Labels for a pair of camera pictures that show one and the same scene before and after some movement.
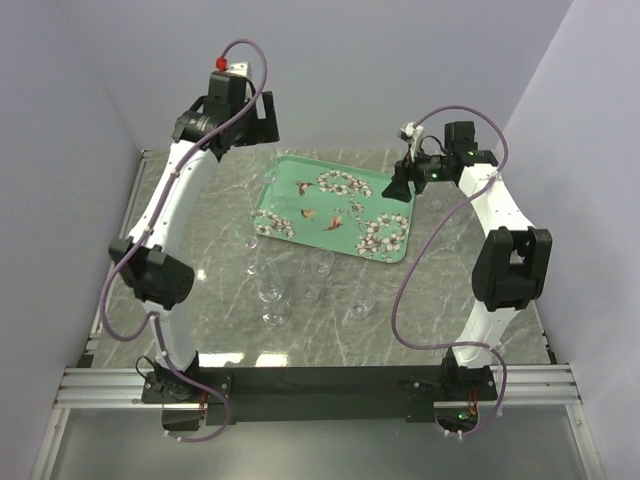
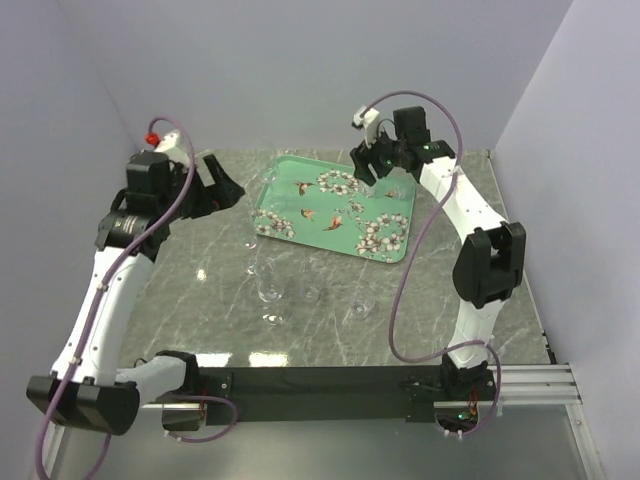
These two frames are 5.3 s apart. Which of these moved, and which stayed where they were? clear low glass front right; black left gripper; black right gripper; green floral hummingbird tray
Moved: black left gripper; black right gripper
Stayed: clear low glass front right; green floral hummingbird tray
